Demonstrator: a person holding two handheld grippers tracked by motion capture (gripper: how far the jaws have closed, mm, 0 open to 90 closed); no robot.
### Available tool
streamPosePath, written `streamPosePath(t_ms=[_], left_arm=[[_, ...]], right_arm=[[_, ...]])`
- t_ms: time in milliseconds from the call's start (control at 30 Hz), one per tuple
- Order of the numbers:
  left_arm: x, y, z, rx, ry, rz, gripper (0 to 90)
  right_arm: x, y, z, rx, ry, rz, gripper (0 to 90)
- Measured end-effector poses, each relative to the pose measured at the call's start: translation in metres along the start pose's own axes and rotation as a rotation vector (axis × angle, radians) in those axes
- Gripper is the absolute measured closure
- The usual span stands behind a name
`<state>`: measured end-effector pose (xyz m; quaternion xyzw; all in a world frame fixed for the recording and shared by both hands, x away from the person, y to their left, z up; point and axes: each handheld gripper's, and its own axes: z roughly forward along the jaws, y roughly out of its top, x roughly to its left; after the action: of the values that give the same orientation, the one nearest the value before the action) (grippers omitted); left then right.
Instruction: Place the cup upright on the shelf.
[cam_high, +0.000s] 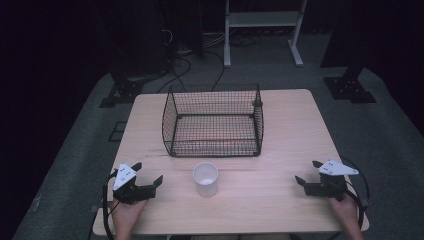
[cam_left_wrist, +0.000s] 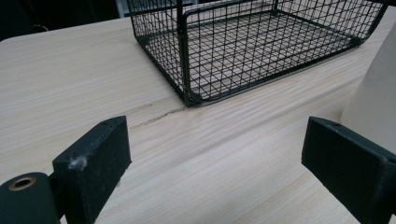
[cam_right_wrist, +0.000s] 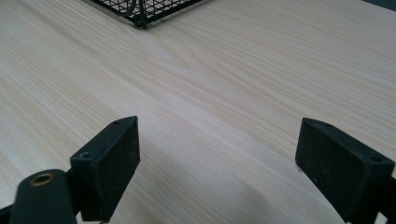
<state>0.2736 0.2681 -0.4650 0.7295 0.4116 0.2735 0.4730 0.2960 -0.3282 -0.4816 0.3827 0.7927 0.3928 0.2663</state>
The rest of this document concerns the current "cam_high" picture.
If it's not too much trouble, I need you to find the black wire mesh basket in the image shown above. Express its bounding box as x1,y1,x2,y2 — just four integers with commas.
161,83,265,158

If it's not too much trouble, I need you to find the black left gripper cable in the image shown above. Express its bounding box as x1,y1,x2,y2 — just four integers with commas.
101,169,121,240

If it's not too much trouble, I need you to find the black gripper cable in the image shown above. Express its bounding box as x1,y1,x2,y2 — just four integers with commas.
339,155,372,231
101,169,121,240

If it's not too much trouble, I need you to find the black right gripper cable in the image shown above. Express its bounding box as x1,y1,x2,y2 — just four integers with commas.
339,155,372,231

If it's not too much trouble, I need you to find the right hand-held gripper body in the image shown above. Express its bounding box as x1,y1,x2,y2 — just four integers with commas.
303,160,360,203

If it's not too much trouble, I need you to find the black stand base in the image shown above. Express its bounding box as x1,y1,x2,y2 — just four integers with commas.
98,74,158,109
322,68,378,105

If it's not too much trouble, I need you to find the white cup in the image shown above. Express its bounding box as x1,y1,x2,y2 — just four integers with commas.
192,161,220,198

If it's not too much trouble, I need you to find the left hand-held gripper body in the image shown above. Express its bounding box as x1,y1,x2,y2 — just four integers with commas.
112,162,157,205

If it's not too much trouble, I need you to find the black floor cable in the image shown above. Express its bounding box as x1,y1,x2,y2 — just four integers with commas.
156,49,226,94

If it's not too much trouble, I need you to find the black rectangular floor frame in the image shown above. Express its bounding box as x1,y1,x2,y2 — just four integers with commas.
107,121,128,143

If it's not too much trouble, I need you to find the white metal stand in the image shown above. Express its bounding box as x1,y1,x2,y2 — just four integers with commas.
223,0,308,69

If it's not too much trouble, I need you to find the person's left hand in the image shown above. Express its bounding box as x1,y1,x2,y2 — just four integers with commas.
110,197,148,232

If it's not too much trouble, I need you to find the person's right hand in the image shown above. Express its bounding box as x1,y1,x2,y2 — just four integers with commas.
327,192,360,225

